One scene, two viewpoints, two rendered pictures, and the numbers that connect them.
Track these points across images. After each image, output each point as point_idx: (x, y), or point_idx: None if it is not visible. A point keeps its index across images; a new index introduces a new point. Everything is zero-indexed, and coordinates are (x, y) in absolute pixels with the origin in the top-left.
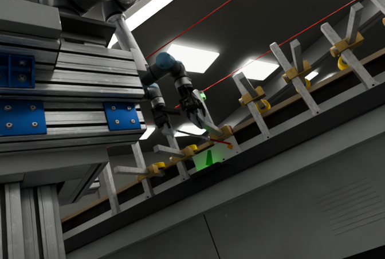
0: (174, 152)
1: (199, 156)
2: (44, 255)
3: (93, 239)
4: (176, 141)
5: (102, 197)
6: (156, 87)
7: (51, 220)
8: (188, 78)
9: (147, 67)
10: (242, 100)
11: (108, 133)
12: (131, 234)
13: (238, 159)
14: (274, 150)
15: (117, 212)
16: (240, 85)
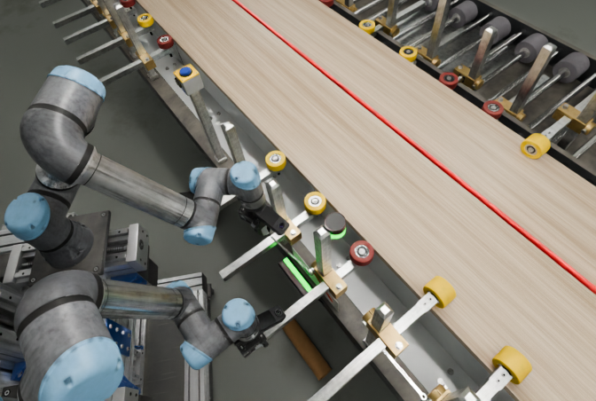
0: (259, 255)
1: (298, 256)
2: None
3: (199, 150)
4: (283, 211)
5: (215, 83)
6: (247, 190)
7: None
8: (251, 335)
9: (176, 322)
10: (364, 325)
11: None
12: None
13: (329, 310)
14: (361, 352)
15: (219, 163)
16: (377, 321)
